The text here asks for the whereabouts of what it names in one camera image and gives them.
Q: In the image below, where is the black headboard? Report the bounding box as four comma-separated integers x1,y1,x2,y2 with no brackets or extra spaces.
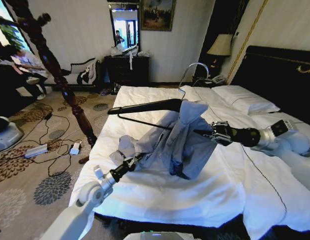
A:
230,44,310,127

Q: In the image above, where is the black clothes hanger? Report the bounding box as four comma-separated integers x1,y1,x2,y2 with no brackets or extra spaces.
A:
107,62,211,131

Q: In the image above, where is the white hanging cloth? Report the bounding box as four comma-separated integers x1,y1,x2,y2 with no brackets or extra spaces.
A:
124,45,140,71

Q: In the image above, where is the white duvet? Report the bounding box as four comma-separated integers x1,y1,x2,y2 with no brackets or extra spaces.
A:
69,84,310,240

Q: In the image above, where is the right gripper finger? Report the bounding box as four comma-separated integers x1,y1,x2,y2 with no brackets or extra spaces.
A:
201,133,233,147
193,120,232,136

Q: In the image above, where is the dark wooden coat stand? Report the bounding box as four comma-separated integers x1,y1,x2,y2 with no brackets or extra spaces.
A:
16,12,98,165

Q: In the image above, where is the grey shirt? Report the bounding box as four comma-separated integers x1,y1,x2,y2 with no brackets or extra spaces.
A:
109,99,217,181

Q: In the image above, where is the white telephone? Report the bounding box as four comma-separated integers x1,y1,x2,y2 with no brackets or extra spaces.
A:
210,74,227,85

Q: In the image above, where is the person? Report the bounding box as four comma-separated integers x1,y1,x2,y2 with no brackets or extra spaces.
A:
4,47,49,101

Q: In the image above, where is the white chaise sofa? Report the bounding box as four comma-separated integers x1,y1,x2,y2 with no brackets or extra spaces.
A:
44,57,103,91

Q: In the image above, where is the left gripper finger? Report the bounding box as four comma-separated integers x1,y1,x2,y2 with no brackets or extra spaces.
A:
131,156,145,171
127,152,147,163

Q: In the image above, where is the green plant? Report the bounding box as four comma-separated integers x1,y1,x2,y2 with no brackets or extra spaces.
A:
0,23,26,51

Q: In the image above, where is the black floor cable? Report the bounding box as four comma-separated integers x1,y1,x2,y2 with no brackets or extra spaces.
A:
17,111,82,178

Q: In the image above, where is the white pillow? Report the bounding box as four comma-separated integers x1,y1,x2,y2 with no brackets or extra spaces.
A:
211,84,282,116

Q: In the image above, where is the silver power adapter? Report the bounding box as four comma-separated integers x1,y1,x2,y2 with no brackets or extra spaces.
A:
24,143,49,159

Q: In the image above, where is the framed painting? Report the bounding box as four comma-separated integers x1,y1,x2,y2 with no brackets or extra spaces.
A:
140,0,177,32

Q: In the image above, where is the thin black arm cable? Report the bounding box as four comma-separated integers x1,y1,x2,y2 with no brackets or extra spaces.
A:
241,143,288,222

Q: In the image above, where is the white robot front shell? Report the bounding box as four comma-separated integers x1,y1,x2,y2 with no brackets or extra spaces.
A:
124,231,196,240

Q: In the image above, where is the wall mirror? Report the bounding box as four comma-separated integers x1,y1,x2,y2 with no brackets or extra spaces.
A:
109,1,141,51

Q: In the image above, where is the black and white garment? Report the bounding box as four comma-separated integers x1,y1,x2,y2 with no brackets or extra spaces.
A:
76,60,101,86

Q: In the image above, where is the clear plastic bag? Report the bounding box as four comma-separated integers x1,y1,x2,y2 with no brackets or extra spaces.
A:
110,45,126,57

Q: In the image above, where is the white charger block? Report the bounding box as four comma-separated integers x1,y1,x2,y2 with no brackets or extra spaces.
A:
68,140,82,156

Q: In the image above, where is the black dresser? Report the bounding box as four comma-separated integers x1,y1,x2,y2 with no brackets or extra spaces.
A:
104,55,151,88

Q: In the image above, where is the table lamp with cream shade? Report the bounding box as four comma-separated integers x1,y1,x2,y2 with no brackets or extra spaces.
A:
206,33,234,72

